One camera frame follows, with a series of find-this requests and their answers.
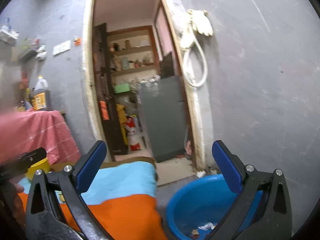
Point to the blue orange brown table cloth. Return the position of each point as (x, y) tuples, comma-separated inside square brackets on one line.
[(122, 197)]

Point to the dark wooden door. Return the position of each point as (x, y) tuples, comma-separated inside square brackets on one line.
[(105, 92)]

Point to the red white sack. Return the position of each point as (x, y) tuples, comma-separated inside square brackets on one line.
[(132, 136)]

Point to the blue plastic basin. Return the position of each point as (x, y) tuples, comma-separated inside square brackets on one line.
[(204, 200)]

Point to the white wall switch panel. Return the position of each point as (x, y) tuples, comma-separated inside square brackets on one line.
[(61, 48)]

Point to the trash scraps in basin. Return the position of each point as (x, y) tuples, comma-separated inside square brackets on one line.
[(201, 232)]

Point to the orange wall hook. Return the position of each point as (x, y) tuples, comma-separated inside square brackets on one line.
[(77, 41)]

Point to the grey washing machine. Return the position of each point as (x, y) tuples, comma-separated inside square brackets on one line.
[(162, 110)]

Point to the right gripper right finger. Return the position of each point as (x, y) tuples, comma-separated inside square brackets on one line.
[(262, 208)]

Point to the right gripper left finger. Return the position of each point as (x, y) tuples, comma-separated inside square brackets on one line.
[(44, 216)]

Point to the person's left hand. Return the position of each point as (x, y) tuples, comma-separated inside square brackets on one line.
[(18, 208)]

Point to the large cooking oil jug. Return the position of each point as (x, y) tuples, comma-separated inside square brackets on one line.
[(40, 96)]

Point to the black monitor screen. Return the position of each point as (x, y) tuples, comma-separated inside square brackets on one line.
[(167, 66)]

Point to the wall rack shelf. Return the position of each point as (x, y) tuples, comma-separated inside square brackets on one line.
[(28, 53)]

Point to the wooden shelf unit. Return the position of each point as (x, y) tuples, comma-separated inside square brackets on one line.
[(134, 59)]

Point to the yellow bag in pantry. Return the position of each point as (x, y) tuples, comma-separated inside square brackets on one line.
[(122, 119)]

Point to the yellow plastic bowl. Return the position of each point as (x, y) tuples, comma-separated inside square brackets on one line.
[(40, 165)]

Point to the green box on shelf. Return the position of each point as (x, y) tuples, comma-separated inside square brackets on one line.
[(122, 88)]

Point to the white rubber gloves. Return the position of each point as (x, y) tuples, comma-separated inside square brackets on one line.
[(196, 21)]

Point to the white wall basket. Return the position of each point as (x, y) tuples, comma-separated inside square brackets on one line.
[(7, 33)]

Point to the pink checked cloth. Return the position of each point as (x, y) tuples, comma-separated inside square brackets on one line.
[(27, 131)]

